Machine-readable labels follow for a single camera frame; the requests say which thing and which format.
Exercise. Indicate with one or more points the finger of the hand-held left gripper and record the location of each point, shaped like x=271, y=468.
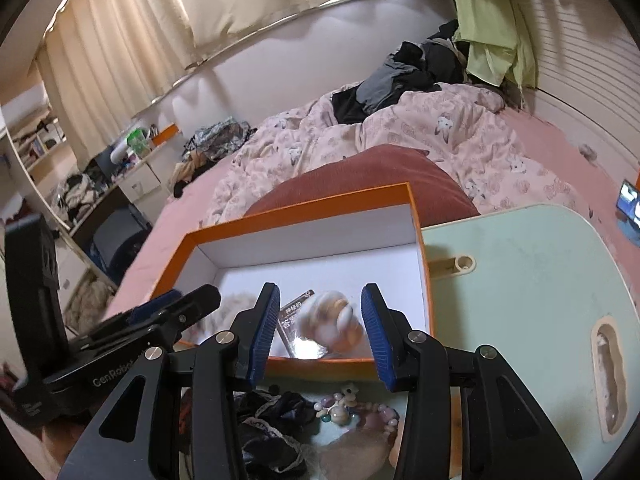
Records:
x=155, y=305
x=200, y=301

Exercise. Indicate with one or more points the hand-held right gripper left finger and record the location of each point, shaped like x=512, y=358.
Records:
x=262, y=335

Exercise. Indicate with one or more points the green plastic container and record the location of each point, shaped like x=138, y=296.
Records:
x=139, y=142

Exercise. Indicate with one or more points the tan and black clothing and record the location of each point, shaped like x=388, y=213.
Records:
x=187, y=172

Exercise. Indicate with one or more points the black and white clothes pile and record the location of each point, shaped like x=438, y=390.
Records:
x=77, y=195

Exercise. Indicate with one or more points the maroon cushion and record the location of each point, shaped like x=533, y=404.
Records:
x=375, y=170

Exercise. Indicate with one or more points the small orange box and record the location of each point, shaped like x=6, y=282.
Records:
x=165, y=135

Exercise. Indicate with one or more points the shiny card packet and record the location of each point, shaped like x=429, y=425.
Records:
x=292, y=317

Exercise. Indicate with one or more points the black lace cloth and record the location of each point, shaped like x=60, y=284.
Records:
x=270, y=410

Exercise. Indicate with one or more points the bed with pink sheet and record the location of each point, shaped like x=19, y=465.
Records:
x=560, y=150

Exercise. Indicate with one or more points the grey patterned clothing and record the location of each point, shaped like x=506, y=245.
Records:
x=215, y=135

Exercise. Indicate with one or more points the smartphone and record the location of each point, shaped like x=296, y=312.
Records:
x=627, y=200

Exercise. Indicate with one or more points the beige curtain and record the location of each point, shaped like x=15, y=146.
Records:
x=150, y=20

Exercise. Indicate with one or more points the white bedside cabinet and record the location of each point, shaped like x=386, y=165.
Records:
x=145, y=180

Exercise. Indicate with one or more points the orange cardboard box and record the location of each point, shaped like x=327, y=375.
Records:
x=325, y=270

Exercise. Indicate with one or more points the dark bag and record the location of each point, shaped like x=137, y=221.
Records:
x=120, y=240

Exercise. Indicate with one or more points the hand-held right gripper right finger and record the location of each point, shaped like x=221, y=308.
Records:
x=376, y=340

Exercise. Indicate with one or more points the yellow-green cloth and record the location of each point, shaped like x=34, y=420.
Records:
x=490, y=25

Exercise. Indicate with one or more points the pile of dark clothes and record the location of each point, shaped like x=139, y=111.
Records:
x=390, y=80

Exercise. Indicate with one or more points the white open shelf unit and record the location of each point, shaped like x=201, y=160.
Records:
x=30, y=150

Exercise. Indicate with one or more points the pink floral quilt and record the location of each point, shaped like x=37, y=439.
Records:
x=400, y=120

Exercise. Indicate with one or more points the mint green lap table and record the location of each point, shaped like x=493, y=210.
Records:
x=525, y=285

